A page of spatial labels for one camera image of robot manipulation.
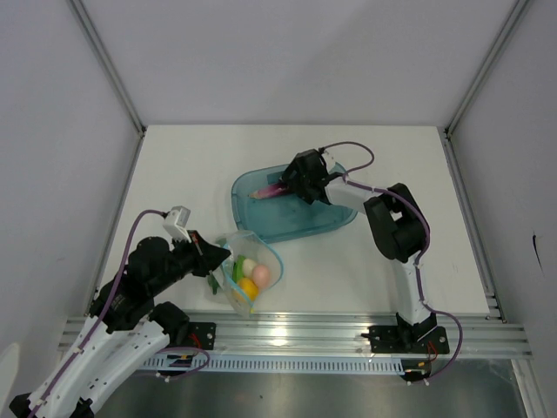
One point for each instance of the slotted cable duct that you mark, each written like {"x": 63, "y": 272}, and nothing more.
{"x": 364, "y": 365}

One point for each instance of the blue translucent plastic basin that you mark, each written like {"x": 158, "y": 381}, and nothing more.
{"x": 284, "y": 217}

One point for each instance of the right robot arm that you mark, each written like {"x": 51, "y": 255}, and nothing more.
{"x": 399, "y": 229}

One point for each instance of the left aluminium frame post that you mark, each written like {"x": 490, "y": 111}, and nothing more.
{"x": 104, "y": 59}

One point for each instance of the purple eggplant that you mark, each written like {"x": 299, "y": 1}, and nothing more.
{"x": 271, "y": 191}

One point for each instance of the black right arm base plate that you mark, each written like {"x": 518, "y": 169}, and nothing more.
{"x": 392, "y": 340}

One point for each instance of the pink egg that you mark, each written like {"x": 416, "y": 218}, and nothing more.
{"x": 261, "y": 275}

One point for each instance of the white egg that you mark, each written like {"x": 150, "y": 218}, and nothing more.
{"x": 247, "y": 267}

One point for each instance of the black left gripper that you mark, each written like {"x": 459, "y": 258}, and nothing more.
{"x": 208, "y": 256}

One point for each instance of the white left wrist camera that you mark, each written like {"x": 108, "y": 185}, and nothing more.
{"x": 175, "y": 223}

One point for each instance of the dark green chili pepper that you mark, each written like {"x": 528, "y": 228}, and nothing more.
{"x": 213, "y": 284}

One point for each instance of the right aluminium frame post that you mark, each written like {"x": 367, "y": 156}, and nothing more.
{"x": 494, "y": 53}

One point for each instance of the aluminium frame post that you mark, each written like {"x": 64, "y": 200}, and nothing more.
{"x": 494, "y": 53}
{"x": 104, "y": 59}

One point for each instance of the green bell pepper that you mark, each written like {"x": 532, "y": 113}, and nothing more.
{"x": 237, "y": 271}

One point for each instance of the aluminium mounting rail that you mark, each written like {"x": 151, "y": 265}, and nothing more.
{"x": 298, "y": 334}

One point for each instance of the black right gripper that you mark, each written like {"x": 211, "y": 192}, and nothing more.
{"x": 294, "y": 183}

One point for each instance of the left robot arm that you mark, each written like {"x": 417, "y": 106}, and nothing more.
{"x": 125, "y": 327}

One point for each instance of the orange fruit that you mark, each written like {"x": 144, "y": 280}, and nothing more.
{"x": 249, "y": 288}

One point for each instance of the clear zip top bag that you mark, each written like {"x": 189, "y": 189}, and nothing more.
{"x": 250, "y": 245}

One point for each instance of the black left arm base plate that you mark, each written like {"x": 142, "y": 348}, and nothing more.
{"x": 196, "y": 334}

